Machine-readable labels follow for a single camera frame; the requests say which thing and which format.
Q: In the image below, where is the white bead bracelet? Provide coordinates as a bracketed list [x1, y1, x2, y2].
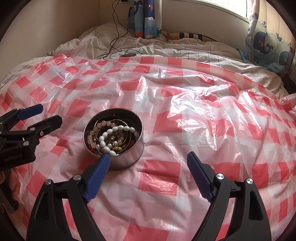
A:
[95, 125, 141, 157]

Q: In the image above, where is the pink bead bracelet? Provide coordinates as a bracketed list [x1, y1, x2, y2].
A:
[87, 119, 117, 149]

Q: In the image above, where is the person left hand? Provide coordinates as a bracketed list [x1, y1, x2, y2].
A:
[1, 167, 21, 213]

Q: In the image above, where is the round silver metal tin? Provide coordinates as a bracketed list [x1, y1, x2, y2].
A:
[83, 108, 144, 170]

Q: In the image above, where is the red white checkered plastic sheet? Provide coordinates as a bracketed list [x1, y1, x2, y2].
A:
[1, 55, 295, 240]

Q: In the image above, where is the white striped duvet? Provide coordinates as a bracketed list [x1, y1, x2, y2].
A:
[1, 22, 288, 98]

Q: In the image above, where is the left whale print curtain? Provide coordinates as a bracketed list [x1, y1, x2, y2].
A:
[128, 0, 162, 39]

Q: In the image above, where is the whale print curtain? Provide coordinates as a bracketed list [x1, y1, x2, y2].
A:
[239, 1, 295, 75]
[128, 0, 162, 39]

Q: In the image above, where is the striped pillow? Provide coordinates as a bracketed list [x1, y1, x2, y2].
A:
[162, 31, 216, 42]

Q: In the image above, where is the right whale print curtain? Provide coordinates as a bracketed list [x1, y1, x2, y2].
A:
[239, 1, 295, 75]

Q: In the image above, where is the window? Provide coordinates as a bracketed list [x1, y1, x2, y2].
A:
[194, 0, 248, 22]

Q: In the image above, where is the black charging cable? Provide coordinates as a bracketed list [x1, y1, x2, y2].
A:
[102, 0, 139, 60]

